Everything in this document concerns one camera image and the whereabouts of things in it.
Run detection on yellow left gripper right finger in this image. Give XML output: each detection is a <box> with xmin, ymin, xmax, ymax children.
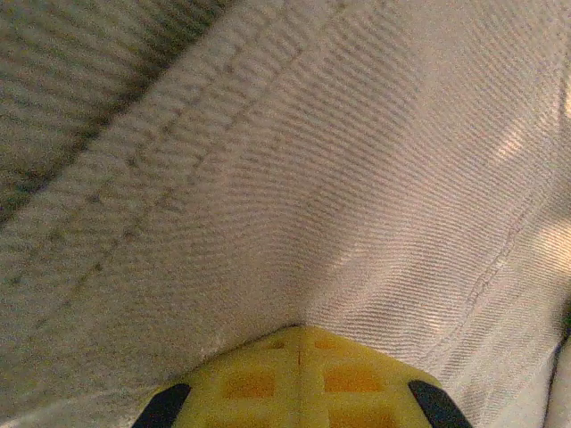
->
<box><xmin>301</xmin><ymin>325</ymin><xmax>475</xmax><ymax>428</ymax></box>

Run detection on tan trousers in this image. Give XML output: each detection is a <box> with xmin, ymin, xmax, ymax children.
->
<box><xmin>0</xmin><ymin>0</ymin><xmax>571</xmax><ymax>428</ymax></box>

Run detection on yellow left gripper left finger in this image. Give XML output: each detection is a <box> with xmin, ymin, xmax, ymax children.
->
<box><xmin>136</xmin><ymin>325</ymin><xmax>303</xmax><ymax>428</ymax></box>

